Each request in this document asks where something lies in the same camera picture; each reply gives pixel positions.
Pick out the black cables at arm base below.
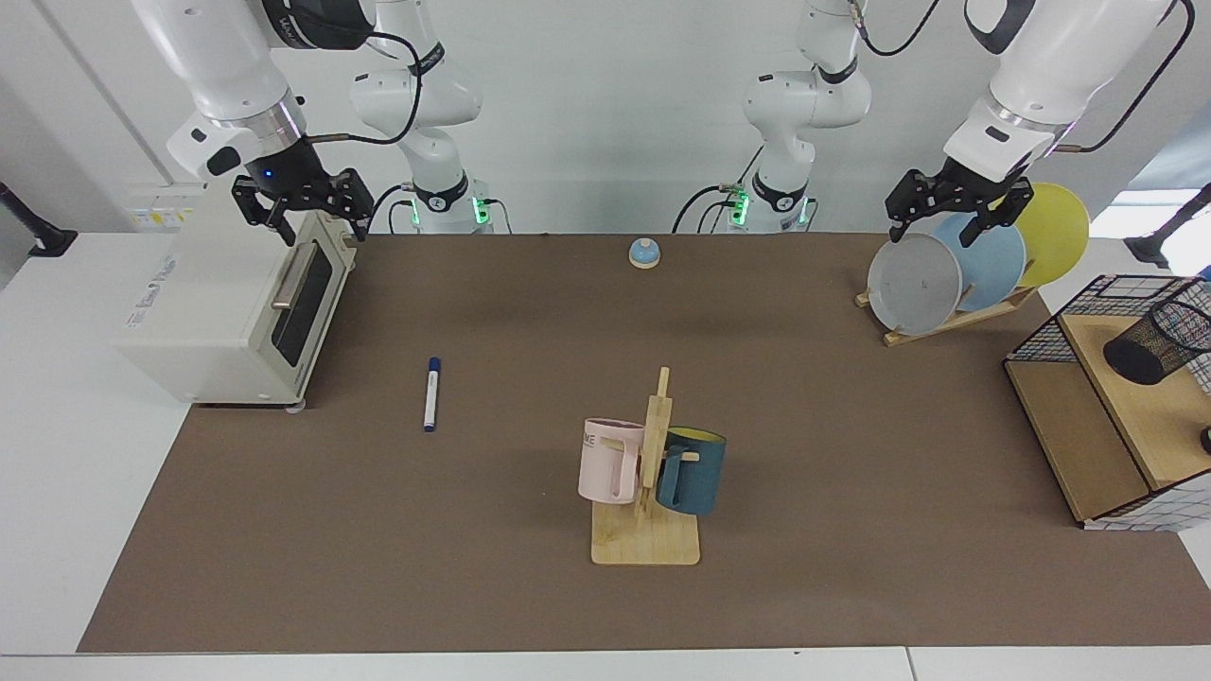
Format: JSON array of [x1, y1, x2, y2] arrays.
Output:
[[672, 147, 763, 236], [365, 183, 419, 236]]

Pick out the pink cup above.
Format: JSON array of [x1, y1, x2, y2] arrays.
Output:
[[578, 417, 646, 505]]

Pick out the dark teal cup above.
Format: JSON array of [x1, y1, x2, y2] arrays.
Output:
[[655, 428, 728, 516]]

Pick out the black clamp mount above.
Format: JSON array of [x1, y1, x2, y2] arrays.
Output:
[[1124, 183, 1211, 271], [0, 182, 79, 258]]

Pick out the wooden cup stand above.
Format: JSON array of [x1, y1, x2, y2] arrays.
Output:
[[591, 367, 702, 567]]

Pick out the black mesh pen holder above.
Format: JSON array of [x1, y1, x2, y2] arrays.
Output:
[[1103, 298, 1211, 386]]

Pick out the wooden plate rack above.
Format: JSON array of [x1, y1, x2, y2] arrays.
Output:
[[855, 284, 1039, 348]]

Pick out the grey plate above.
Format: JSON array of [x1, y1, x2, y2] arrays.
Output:
[[868, 234, 963, 337]]

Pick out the white wall box yellow labels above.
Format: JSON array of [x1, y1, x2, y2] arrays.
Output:
[[123, 182, 207, 234]]

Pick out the light blue plate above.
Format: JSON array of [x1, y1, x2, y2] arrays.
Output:
[[932, 208, 1027, 313]]

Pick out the wire basket with wooden floor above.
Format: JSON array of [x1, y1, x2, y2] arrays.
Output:
[[1003, 274, 1211, 533]]

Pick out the brown table cloth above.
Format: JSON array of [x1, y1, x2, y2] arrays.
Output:
[[76, 232, 1211, 654]]

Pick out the pale toaster oven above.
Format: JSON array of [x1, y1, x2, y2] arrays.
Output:
[[114, 182, 359, 410]]

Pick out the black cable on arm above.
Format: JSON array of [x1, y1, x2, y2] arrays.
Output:
[[305, 28, 425, 148], [847, 0, 1195, 154]]

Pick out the yellow plate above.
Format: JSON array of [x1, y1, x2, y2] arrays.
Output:
[[992, 183, 1091, 288]]

